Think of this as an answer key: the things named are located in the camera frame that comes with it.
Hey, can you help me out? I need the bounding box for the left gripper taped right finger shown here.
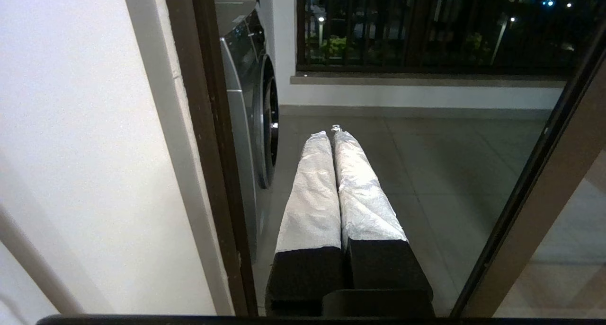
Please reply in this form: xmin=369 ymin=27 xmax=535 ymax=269
xmin=331 ymin=126 xmax=434 ymax=299

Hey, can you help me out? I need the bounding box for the window with black railing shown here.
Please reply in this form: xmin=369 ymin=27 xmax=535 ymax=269
xmin=296 ymin=0 xmax=606 ymax=75

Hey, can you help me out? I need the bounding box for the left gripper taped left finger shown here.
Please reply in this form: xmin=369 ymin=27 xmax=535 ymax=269
xmin=265 ymin=131 xmax=344 ymax=316

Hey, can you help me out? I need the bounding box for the grey front-load washing machine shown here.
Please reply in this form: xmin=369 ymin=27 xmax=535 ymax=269
xmin=213 ymin=0 xmax=280 ymax=264

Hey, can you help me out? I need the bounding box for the stone window sill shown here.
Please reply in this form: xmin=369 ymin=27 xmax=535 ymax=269
xmin=290 ymin=72 xmax=568 ymax=88

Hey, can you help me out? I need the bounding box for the brown framed glass sliding door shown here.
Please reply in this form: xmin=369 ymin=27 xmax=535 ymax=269
xmin=450 ymin=25 xmax=606 ymax=318

